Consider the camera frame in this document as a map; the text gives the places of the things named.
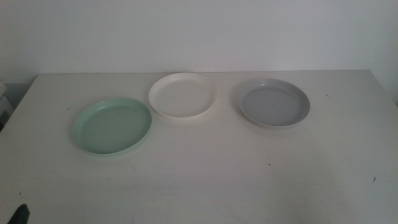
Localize pale green shallow bowl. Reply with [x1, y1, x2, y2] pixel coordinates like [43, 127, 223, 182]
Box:
[72, 98, 153, 156]

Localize white shallow bowl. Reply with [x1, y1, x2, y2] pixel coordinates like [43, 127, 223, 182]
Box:
[148, 72, 219, 120]

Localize grey shallow bowl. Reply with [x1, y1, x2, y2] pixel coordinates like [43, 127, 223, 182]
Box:
[238, 78, 311, 129]

